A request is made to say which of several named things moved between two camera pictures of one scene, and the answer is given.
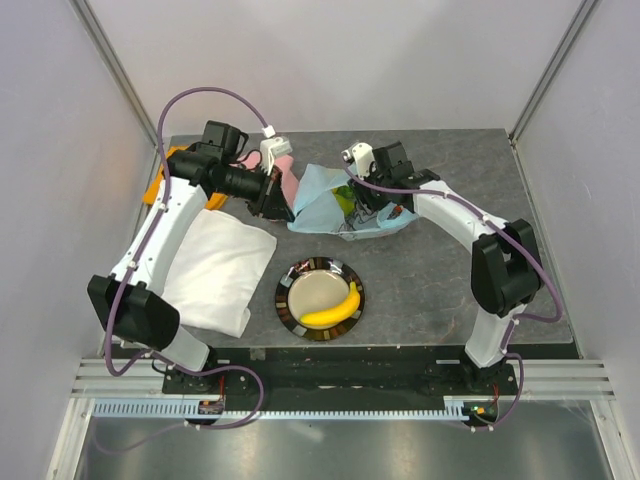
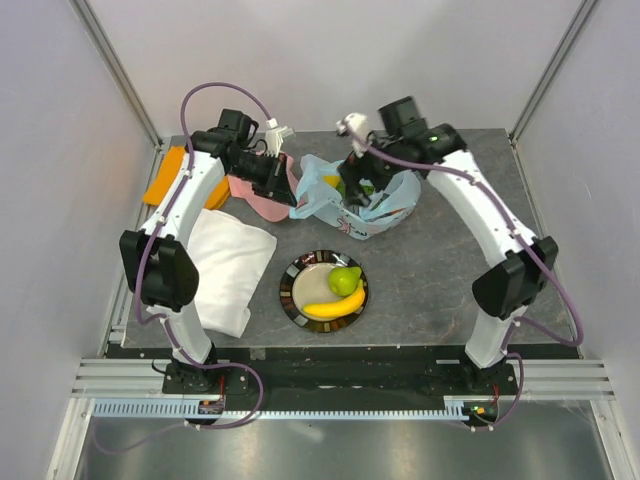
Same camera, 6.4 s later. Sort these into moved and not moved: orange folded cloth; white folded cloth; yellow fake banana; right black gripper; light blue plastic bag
Moved: right black gripper; light blue plastic bag; yellow fake banana
Not moved: white folded cloth; orange folded cloth
